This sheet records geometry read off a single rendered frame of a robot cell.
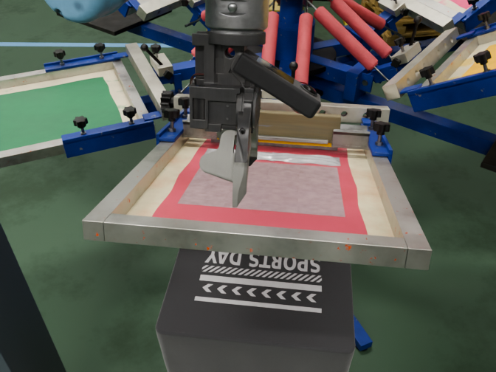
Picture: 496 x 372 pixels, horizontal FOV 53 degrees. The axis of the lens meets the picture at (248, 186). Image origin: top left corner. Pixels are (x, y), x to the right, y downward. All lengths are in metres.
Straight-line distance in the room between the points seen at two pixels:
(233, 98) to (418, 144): 2.98
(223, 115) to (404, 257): 0.40
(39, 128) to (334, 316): 1.22
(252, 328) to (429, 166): 2.37
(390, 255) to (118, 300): 1.80
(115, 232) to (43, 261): 1.89
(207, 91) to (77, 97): 1.47
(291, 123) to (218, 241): 0.61
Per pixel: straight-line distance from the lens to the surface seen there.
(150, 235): 0.86
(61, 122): 1.90
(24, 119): 1.97
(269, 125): 1.37
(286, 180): 1.16
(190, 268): 1.27
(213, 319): 1.17
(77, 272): 2.64
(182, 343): 1.19
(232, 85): 0.61
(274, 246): 0.83
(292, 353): 1.16
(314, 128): 1.37
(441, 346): 2.41
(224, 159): 0.60
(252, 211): 0.99
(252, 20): 0.59
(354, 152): 1.42
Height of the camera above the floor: 1.91
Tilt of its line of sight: 40 degrees down
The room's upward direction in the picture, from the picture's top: straight up
